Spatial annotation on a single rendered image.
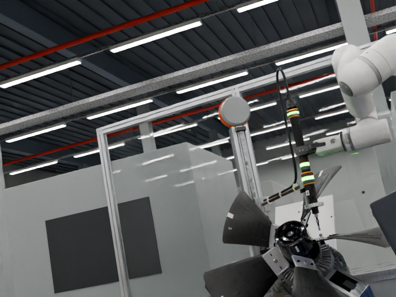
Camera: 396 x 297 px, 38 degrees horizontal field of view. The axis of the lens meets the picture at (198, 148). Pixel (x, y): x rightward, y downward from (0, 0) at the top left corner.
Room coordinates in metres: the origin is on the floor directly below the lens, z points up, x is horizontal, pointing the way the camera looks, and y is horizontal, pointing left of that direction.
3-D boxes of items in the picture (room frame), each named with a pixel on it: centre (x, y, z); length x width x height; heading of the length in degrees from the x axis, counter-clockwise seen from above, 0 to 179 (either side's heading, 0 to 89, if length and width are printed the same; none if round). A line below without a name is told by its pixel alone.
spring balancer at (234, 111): (2.76, -0.21, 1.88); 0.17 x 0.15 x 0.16; 68
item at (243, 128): (2.72, -0.22, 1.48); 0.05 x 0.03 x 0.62; 103
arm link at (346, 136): (2.00, -0.53, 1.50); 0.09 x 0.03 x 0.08; 158
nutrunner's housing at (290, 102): (2.06, -0.37, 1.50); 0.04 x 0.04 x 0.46
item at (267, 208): (2.67, -0.23, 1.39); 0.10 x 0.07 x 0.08; 13
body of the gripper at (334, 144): (2.02, -0.47, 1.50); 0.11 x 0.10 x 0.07; 68
